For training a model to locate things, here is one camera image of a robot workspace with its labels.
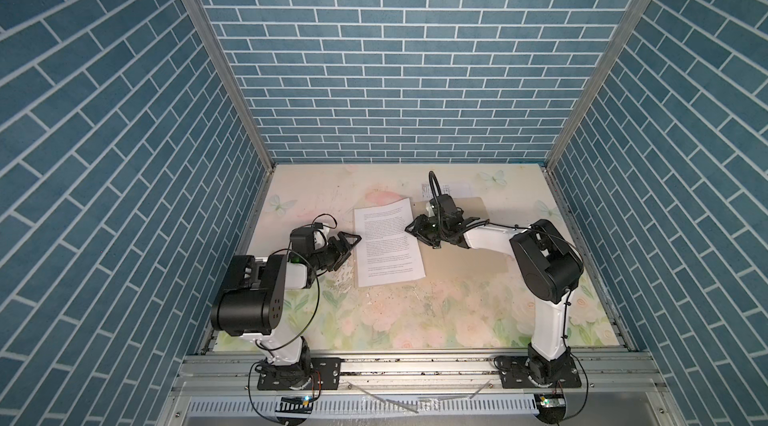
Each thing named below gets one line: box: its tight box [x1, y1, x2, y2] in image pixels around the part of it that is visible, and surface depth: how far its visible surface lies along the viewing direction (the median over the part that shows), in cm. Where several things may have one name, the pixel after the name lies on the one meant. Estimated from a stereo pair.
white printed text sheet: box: [354, 198, 427, 288], surface depth 98 cm
